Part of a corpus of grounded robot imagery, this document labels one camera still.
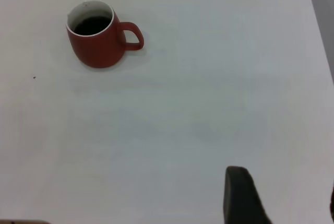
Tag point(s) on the red ceramic mug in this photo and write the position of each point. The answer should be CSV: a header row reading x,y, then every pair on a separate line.
x,y
96,49

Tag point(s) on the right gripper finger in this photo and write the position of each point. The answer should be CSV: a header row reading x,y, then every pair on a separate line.
x,y
242,200

